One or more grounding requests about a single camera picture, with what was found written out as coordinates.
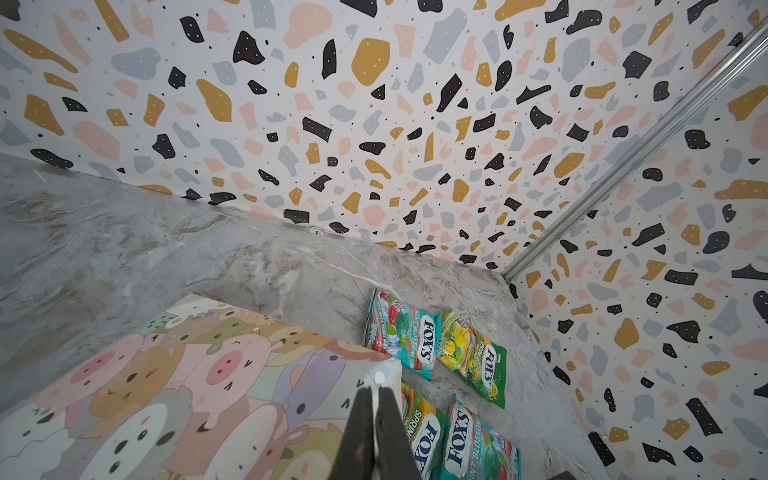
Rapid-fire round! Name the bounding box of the white paper gift bag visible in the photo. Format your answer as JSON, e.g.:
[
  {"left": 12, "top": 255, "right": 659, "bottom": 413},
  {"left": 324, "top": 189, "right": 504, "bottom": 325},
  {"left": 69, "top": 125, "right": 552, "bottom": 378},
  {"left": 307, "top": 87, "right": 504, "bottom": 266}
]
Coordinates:
[{"left": 1, "top": 294, "right": 402, "bottom": 479}]

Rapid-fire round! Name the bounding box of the right corner aluminium post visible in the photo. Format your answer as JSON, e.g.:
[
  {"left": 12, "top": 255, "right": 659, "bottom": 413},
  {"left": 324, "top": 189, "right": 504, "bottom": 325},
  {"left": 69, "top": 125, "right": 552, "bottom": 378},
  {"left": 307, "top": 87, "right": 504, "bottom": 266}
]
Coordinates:
[{"left": 502, "top": 20, "right": 767, "bottom": 284}]

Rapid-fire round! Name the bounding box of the red green Fox's candy bag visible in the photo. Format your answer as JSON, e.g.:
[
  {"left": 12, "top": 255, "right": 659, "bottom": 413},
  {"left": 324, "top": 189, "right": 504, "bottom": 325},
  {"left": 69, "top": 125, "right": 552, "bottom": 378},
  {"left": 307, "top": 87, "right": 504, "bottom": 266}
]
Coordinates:
[{"left": 363, "top": 288, "right": 442, "bottom": 381}]

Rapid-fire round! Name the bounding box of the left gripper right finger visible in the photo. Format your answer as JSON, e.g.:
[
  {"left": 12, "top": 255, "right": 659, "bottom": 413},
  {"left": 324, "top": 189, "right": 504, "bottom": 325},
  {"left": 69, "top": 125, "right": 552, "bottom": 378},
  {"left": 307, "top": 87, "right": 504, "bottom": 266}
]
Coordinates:
[{"left": 375, "top": 387, "right": 421, "bottom": 480}]

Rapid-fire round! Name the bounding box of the green white snack packet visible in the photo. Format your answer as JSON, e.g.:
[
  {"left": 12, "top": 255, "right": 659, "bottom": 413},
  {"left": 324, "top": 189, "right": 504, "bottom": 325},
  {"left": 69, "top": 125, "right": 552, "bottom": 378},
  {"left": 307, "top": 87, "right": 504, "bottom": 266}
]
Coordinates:
[{"left": 433, "top": 396, "right": 522, "bottom": 480}]

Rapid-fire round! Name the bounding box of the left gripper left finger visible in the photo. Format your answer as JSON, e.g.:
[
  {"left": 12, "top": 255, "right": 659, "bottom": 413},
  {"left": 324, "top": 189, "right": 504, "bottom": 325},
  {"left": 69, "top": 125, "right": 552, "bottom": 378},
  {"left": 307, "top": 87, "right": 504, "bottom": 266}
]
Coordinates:
[{"left": 328, "top": 387, "right": 375, "bottom": 480}]

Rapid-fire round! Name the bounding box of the yellow green Fox's candy bag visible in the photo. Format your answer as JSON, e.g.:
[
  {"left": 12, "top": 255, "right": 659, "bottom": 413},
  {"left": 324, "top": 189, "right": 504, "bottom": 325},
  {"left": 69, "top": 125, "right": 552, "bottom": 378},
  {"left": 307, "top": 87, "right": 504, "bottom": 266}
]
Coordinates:
[{"left": 437, "top": 308, "right": 508, "bottom": 409}]

